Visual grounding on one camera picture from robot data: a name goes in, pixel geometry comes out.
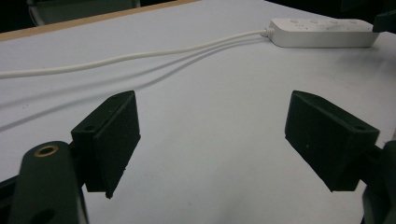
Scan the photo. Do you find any dark object at table edge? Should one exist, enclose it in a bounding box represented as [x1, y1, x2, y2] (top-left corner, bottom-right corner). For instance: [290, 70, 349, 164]
[372, 8, 396, 34]

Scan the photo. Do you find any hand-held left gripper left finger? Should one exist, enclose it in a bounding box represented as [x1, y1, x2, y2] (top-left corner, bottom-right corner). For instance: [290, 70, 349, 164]
[70, 90, 142, 200]

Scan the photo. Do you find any white power strip cable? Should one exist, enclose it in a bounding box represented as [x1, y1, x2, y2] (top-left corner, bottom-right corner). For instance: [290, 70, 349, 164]
[0, 27, 276, 79]

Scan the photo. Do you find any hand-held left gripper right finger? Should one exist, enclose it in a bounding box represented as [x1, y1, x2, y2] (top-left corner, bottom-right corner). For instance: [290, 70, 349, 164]
[284, 90, 381, 192]

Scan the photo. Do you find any grey chair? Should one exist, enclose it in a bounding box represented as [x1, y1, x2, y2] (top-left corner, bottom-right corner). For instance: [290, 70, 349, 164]
[26, 0, 142, 27]

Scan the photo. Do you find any white power strip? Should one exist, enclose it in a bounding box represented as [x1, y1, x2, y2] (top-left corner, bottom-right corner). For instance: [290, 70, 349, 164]
[267, 17, 381, 49]

